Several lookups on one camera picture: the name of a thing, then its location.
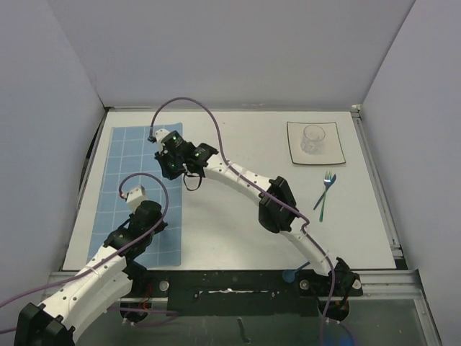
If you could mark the square white plate dark rim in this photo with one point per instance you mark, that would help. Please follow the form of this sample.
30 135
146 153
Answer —
330 153

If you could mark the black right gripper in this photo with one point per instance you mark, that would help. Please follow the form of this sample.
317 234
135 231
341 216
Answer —
162 157

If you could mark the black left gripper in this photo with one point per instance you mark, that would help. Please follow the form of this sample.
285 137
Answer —
161 227

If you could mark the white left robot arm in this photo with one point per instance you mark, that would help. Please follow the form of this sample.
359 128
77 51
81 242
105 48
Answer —
111 273

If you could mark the blue grid placemat cloth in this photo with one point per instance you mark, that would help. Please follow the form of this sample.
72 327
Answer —
130 152

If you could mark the clear drinking glass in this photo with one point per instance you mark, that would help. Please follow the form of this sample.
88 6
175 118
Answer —
313 136

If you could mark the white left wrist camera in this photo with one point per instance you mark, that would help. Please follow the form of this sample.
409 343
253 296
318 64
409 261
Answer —
135 197

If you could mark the aluminium table frame rail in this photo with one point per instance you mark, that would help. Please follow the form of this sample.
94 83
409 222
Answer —
400 285

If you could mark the blue plastic spoon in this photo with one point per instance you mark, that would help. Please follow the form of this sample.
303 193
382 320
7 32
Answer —
289 275

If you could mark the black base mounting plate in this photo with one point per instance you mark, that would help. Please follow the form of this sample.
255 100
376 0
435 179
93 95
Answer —
245 293

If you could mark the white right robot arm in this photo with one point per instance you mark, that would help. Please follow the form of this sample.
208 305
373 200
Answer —
277 212

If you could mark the dark blue knife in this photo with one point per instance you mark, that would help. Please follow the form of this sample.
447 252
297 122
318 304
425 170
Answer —
327 185

